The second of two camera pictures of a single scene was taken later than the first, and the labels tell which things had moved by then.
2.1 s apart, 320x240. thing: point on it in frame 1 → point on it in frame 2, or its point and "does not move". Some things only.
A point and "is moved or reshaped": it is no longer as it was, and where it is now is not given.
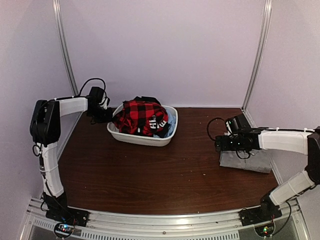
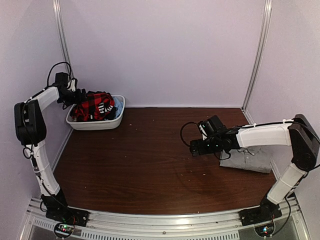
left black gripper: (108, 118) → (78, 99)
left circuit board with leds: (63, 230) does not move
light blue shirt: (171, 120) → (118, 106)
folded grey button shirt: (255, 160) does not move
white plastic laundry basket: (141, 139) → (102, 124)
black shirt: (147, 99) → (89, 92)
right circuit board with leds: (265, 230) does not move
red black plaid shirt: (140, 117) is moved or reshaped
